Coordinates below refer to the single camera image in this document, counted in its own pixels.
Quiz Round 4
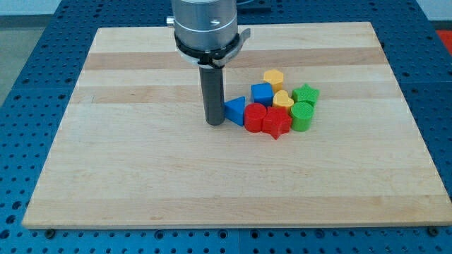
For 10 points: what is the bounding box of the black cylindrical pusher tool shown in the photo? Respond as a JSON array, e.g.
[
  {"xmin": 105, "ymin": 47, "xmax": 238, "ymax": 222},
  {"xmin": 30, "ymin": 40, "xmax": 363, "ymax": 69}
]
[{"xmin": 199, "ymin": 68, "xmax": 225, "ymax": 126}]

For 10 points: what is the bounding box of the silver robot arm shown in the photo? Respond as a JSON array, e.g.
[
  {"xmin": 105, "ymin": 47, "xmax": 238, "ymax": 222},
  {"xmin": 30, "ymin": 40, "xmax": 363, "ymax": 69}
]
[{"xmin": 170, "ymin": 0, "xmax": 251, "ymax": 126}]

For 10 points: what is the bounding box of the blue cube block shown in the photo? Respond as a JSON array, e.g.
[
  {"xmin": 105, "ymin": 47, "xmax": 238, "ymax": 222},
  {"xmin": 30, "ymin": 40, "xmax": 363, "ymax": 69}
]
[{"xmin": 251, "ymin": 83, "xmax": 274, "ymax": 107}]

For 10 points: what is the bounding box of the yellow heart block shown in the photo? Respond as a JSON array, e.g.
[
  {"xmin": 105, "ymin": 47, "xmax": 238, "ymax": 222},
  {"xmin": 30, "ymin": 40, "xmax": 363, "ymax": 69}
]
[{"xmin": 272, "ymin": 90, "xmax": 294, "ymax": 114}]

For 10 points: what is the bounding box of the red star block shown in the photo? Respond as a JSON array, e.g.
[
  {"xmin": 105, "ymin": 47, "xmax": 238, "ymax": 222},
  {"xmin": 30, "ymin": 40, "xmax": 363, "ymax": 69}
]
[{"xmin": 261, "ymin": 107, "xmax": 292, "ymax": 140}]

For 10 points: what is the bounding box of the green star block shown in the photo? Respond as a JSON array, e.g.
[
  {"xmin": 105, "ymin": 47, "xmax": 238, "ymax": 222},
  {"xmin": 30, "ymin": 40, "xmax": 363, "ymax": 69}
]
[{"xmin": 292, "ymin": 83, "xmax": 320, "ymax": 107}]

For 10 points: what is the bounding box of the blue triangle block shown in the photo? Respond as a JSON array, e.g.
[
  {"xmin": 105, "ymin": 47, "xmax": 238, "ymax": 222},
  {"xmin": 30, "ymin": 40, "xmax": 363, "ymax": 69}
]
[{"xmin": 225, "ymin": 96, "xmax": 246, "ymax": 126}]

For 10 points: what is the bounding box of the red cylinder block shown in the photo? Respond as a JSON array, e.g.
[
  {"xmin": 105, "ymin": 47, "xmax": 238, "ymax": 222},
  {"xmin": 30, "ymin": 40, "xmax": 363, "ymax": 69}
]
[{"xmin": 244, "ymin": 103, "xmax": 267, "ymax": 133}]

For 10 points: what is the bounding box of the yellow hexagon block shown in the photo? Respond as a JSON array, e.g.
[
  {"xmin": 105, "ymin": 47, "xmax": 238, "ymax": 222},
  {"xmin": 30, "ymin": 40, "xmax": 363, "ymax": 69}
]
[{"xmin": 263, "ymin": 69, "xmax": 284, "ymax": 93}]

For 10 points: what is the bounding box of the green cylinder block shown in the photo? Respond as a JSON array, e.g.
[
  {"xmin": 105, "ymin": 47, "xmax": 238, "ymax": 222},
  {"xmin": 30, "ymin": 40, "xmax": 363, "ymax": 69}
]
[{"xmin": 290, "ymin": 102, "xmax": 314, "ymax": 132}]

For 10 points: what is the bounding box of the wooden board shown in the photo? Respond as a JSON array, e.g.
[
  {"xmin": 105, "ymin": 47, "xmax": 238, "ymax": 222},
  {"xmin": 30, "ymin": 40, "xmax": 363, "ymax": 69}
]
[{"xmin": 23, "ymin": 22, "xmax": 451, "ymax": 229}]

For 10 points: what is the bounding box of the blue perforated table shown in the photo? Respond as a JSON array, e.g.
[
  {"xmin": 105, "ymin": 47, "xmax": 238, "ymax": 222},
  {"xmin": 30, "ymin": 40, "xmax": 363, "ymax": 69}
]
[{"xmin": 1, "ymin": 0, "xmax": 451, "ymax": 253}]

